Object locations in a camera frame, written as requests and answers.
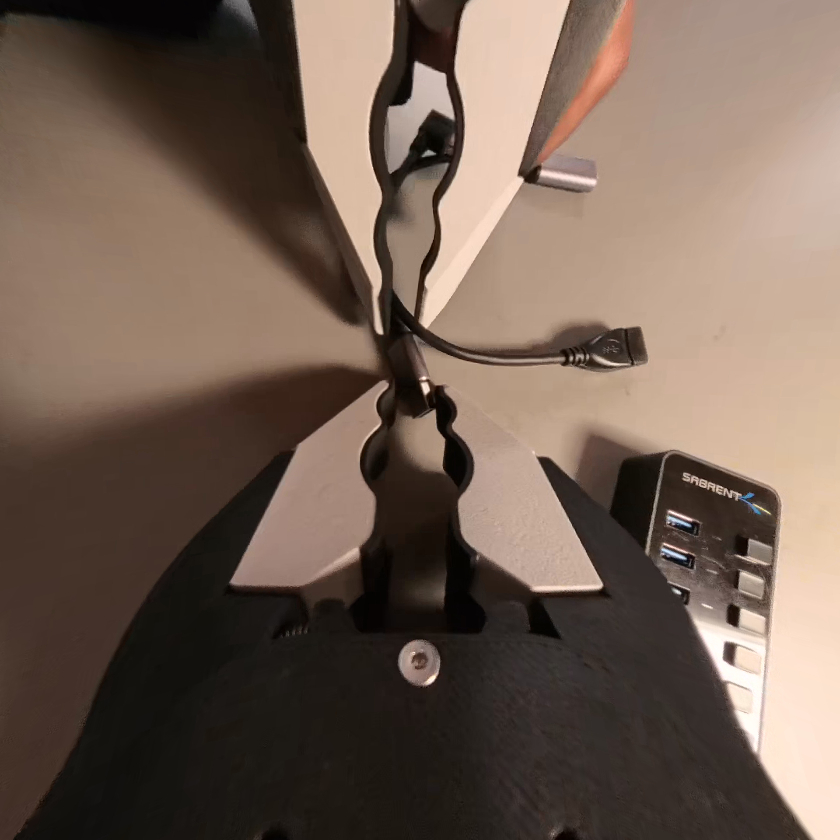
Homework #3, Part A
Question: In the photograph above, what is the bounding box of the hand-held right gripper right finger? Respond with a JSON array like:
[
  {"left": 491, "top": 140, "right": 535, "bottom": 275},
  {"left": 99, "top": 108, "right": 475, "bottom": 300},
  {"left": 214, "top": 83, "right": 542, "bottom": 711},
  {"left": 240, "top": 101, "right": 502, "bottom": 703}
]
[{"left": 434, "top": 386, "right": 605, "bottom": 621}]

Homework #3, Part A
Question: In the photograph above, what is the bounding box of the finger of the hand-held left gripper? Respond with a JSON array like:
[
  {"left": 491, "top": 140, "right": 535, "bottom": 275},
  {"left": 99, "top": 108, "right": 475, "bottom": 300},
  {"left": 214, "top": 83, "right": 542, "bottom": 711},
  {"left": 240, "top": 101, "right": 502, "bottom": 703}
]
[
  {"left": 413, "top": 0, "right": 568, "bottom": 326},
  {"left": 287, "top": 0, "right": 411, "bottom": 332}
]

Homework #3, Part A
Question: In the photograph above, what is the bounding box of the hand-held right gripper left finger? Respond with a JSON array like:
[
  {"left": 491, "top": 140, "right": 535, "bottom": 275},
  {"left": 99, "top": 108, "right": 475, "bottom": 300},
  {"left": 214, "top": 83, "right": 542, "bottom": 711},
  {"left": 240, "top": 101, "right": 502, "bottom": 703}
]
[{"left": 228, "top": 382, "right": 396, "bottom": 621}]

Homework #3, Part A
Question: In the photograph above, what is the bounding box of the black braided cable grey end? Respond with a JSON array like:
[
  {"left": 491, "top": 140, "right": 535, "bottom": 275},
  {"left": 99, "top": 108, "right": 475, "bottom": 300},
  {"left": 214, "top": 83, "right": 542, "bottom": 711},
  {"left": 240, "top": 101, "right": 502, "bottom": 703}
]
[{"left": 387, "top": 110, "right": 599, "bottom": 194}]

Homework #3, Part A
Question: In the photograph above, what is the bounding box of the black silver USB hub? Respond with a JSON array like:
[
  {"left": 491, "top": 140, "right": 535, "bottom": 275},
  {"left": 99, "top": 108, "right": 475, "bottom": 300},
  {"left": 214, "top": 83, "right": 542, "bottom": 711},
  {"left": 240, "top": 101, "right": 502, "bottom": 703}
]
[{"left": 610, "top": 449, "right": 782, "bottom": 756}]

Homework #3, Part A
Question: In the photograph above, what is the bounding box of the short black USB cable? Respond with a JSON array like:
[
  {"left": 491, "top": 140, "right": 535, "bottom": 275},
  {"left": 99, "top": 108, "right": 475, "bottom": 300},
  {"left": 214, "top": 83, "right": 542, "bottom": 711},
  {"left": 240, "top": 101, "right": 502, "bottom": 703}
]
[{"left": 387, "top": 289, "right": 649, "bottom": 421}]

